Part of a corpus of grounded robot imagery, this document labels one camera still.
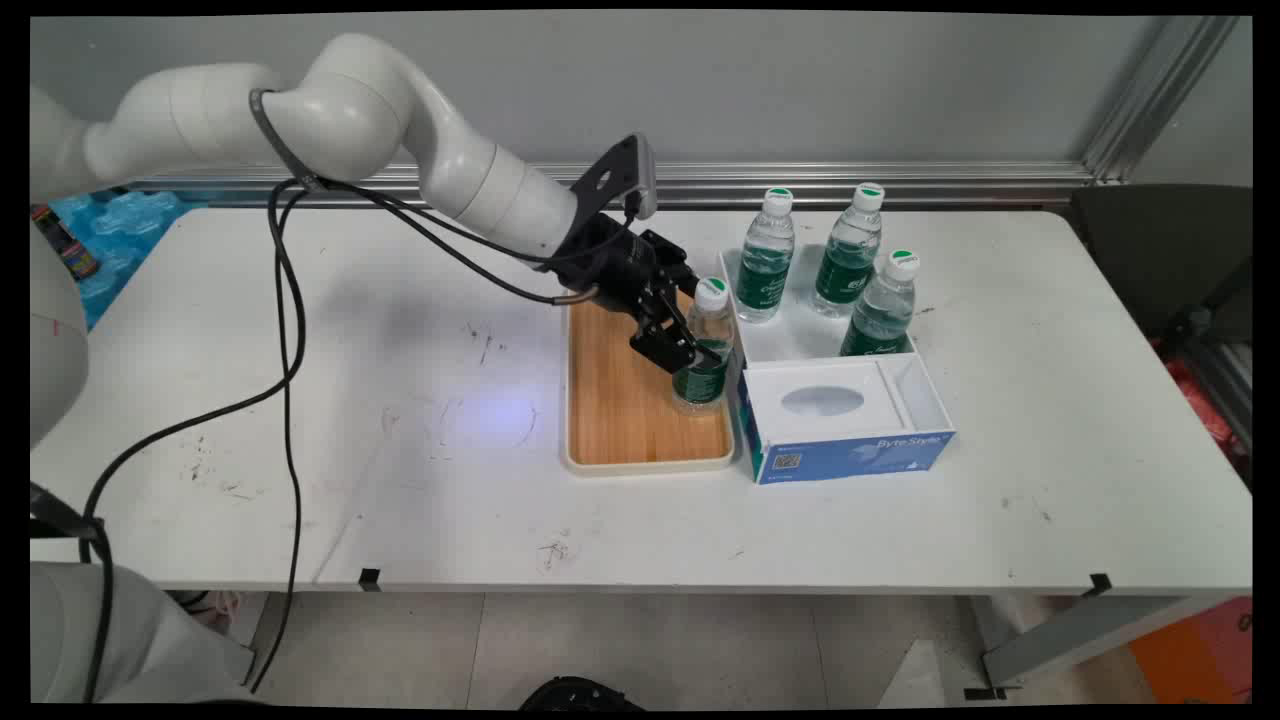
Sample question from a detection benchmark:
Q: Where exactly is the black round object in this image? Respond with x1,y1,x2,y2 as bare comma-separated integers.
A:
518,677,647,712

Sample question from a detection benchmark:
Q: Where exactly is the red bag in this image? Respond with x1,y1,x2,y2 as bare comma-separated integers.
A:
1158,345,1251,476

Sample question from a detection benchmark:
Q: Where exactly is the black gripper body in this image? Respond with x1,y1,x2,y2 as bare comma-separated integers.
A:
558,213,669,313

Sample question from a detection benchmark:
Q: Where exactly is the dark printed can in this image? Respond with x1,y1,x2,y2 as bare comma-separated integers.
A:
32,205,102,282

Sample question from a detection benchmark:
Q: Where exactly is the black cable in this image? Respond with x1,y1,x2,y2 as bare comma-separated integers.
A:
80,180,603,704
246,88,641,694

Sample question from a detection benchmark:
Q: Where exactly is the white plastic organizer tray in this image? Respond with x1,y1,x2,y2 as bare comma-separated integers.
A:
718,243,956,443

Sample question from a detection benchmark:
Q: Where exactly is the slanted aluminium frame post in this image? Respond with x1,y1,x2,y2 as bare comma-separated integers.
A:
1083,15,1243,186

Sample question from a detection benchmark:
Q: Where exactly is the wooden tray with cream rim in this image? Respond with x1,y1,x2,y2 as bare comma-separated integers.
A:
562,285,739,476

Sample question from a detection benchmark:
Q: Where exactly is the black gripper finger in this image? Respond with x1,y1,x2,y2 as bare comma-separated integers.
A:
630,289,724,376
640,232,702,302

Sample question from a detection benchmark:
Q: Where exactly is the blue printed cardboard box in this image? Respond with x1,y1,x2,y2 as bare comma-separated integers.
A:
738,368,956,486

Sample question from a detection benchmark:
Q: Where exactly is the orange box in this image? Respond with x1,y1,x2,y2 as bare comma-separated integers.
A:
1128,598,1253,706

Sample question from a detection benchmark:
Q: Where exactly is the green label water bottle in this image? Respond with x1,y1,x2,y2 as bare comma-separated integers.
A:
670,277,738,417
838,250,921,358
735,187,797,324
812,183,886,319

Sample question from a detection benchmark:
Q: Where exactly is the blue bubble mat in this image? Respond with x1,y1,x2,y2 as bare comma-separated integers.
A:
48,190,208,333

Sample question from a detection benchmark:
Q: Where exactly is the grey wrist camera black bracket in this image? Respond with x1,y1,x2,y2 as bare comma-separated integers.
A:
570,133,661,243

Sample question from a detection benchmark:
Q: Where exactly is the horizontal aluminium frame rail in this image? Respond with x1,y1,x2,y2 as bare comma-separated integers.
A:
125,160,1101,209

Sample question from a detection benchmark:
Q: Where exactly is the grey table leg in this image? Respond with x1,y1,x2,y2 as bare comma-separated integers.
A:
963,594,1206,701

